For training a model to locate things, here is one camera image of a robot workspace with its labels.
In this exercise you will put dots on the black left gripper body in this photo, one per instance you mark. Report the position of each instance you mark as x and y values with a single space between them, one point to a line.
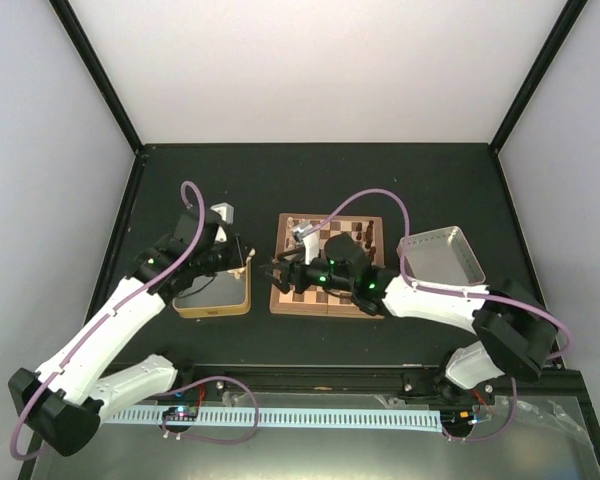
230 260

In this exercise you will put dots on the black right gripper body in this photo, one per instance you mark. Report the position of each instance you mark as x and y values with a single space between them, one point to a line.
302 280

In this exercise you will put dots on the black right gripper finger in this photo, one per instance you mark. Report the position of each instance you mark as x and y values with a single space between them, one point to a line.
279 280
288 258

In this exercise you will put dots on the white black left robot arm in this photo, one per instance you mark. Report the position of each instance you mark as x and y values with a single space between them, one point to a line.
67 398

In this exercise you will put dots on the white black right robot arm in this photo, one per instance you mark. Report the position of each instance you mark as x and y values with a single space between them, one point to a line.
514 339

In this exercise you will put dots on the wooden chess board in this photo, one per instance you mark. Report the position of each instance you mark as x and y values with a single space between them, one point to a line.
315 302

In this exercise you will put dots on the dark chess knight far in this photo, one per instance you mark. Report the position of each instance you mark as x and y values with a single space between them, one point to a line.
369 241

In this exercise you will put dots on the dark chess rook far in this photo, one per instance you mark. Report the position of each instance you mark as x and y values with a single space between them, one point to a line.
370 228

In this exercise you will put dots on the small electronics board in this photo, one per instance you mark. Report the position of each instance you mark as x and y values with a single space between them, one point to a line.
180 413

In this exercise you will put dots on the yellow tin box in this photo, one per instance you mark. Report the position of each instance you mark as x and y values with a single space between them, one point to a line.
226 293

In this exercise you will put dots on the clear plastic tray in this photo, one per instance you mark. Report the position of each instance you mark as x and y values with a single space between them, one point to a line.
442 255

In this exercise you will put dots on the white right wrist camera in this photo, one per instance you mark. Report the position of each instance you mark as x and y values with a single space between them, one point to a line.
306 236

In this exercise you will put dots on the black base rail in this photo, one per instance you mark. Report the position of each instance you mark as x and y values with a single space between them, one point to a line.
414 384

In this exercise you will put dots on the white slotted cable duct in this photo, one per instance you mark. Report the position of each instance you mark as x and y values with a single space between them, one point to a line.
302 418

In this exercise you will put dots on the black frame post left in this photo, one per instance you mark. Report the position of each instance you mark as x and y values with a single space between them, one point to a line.
83 46

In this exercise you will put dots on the black frame post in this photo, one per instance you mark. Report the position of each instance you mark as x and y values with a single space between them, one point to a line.
83 46
549 50

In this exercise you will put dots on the black frame post right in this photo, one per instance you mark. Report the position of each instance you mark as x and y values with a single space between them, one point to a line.
549 50

